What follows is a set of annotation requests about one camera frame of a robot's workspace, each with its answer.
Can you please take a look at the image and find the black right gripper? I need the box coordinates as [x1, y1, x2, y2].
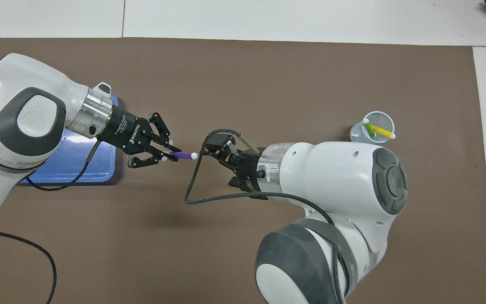
[205, 134, 268, 199]

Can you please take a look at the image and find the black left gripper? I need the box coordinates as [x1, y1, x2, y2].
[97, 106, 182, 169]

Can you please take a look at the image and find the yellow pen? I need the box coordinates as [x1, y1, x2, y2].
[372, 125, 397, 140]

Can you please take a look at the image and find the blue plastic tray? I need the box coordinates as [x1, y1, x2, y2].
[17, 96, 119, 185]

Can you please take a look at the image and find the brown table mat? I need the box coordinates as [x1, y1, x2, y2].
[0, 37, 486, 304]

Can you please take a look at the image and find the translucent plastic cup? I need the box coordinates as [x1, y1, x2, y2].
[350, 111, 395, 144]

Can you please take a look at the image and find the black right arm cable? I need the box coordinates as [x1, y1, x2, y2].
[184, 129, 351, 296]

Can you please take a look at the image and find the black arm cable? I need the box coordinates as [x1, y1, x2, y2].
[0, 139, 100, 304]
[184, 129, 351, 296]

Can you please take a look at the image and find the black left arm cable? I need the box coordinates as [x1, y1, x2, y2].
[0, 139, 100, 304]

